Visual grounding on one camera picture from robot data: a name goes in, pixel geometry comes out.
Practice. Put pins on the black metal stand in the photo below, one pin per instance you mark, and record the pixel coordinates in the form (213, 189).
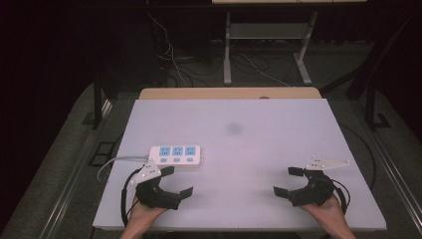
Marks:
(98, 99)
(373, 99)

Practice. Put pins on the white power strip blue sockets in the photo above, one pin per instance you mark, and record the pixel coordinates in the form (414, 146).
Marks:
(175, 160)

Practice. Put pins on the person's left hand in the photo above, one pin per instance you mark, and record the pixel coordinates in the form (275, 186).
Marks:
(142, 215)

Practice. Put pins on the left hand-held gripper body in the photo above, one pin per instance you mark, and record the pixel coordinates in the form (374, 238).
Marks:
(156, 197)

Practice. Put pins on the aluminium floor rail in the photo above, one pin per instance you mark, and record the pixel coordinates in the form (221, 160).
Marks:
(394, 172)
(71, 179)

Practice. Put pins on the grey metal desk frame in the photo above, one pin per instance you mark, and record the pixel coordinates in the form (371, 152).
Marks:
(265, 31)

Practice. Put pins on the white table mat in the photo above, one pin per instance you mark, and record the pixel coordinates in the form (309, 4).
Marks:
(239, 149)

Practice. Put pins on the person's right hand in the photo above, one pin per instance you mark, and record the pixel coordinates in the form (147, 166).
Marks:
(328, 212)

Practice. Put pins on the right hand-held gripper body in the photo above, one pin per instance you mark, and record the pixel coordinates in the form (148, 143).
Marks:
(315, 194)

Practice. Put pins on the black floor socket plate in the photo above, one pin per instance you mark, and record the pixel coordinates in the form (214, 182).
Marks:
(103, 153)

